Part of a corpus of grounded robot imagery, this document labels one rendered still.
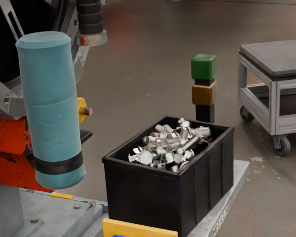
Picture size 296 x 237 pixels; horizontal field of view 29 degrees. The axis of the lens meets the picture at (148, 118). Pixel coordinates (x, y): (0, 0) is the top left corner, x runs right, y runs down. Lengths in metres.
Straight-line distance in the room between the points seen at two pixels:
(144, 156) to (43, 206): 0.64
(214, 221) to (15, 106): 0.40
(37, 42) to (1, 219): 0.53
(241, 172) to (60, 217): 0.52
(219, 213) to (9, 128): 0.42
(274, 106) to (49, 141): 1.25
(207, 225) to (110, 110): 1.80
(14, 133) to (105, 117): 1.53
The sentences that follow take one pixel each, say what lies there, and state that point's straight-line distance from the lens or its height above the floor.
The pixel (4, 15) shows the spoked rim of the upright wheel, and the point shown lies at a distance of 1.17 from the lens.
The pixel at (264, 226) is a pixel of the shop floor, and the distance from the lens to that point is 1.76.
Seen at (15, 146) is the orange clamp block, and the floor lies 0.52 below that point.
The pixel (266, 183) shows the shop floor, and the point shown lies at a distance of 1.99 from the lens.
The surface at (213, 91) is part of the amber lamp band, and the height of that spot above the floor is 0.60.
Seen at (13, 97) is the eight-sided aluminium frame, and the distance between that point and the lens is 1.03.
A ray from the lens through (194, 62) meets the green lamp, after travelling 1.04.
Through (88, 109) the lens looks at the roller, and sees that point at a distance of 1.23.
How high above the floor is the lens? 0.95
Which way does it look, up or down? 22 degrees down
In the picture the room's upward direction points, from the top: 4 degrees counter-clockwise
